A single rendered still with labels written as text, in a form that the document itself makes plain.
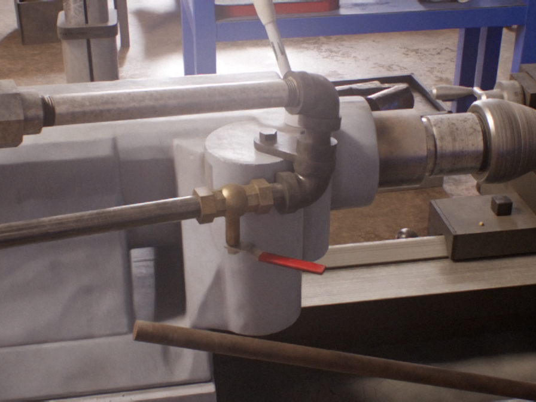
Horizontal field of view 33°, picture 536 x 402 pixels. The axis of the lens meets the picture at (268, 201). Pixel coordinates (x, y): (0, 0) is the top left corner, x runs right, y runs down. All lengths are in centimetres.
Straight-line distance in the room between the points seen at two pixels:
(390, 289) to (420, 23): 173
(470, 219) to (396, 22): 159
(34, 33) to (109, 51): 289
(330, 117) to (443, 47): 384
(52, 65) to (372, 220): 194
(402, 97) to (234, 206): 243
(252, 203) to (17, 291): 24
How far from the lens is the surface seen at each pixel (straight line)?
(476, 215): 128
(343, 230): 292
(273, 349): 78
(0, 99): 62
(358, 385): 120
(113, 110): 65
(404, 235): 161
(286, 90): 71
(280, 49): 82
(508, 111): 95
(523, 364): 127
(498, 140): 93
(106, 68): 177
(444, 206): 129
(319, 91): 72
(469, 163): 94
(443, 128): 93
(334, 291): 116
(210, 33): 269
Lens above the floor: 149
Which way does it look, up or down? 29 degrees down
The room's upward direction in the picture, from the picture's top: straight up
